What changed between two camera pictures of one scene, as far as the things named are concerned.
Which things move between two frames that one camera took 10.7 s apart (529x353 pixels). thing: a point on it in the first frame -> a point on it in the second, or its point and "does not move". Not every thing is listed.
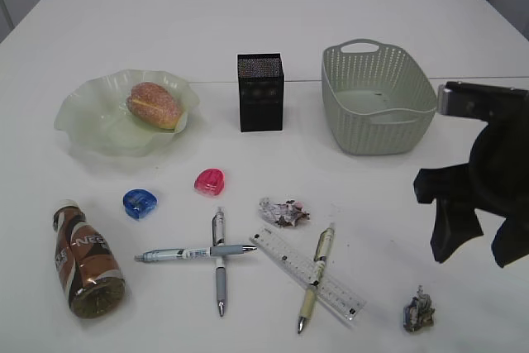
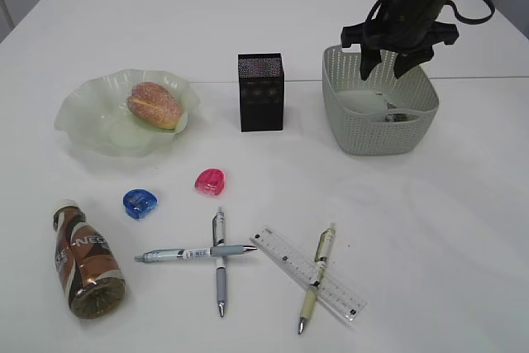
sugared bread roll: x=154 y=104 does not move
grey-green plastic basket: x=378 y=99 does not move
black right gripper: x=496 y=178 -> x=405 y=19
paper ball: x=418 y=313 -> x=395 y=117
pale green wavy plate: x=97 y=116 does not move
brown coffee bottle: x=89 y=266 does not move
